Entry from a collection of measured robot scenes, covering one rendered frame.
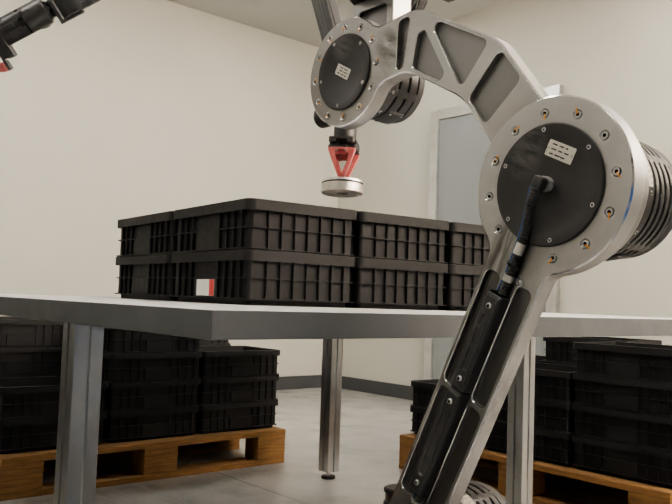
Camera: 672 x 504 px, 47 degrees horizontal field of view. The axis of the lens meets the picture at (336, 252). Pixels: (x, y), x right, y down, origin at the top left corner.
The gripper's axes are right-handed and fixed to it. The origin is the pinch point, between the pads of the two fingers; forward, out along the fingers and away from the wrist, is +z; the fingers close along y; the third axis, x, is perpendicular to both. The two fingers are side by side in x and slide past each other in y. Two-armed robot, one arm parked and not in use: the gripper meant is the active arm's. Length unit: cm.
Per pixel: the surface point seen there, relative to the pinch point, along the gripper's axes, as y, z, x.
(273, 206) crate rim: 25.2, 12.4, -10.8
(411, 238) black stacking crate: -4.8, 14.1, 17.5
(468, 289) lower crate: -19.9, 25.0, 32.2
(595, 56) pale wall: -286, -142, 106
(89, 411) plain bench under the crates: 44, 57, -40
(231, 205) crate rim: 23.9, 12.2, -20.7
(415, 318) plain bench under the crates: 59, 36, 23
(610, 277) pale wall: -286, -7, 117
